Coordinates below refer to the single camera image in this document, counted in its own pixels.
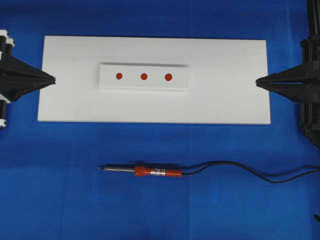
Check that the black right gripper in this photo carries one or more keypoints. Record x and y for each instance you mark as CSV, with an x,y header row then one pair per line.
x,y
307,93

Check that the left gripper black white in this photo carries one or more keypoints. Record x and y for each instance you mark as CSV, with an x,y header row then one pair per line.
x,y
12,88

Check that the large white base board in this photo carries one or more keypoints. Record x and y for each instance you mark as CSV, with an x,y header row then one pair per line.
x,y
222,81

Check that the small white marked block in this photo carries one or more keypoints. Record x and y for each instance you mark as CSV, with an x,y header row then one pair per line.
x,y
144,76

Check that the blue table mat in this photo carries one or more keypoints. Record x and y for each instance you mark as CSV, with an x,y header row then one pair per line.
x,y
50,188

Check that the black aluminium frame post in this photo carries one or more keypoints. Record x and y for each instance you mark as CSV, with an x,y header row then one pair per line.
x,y
313,15

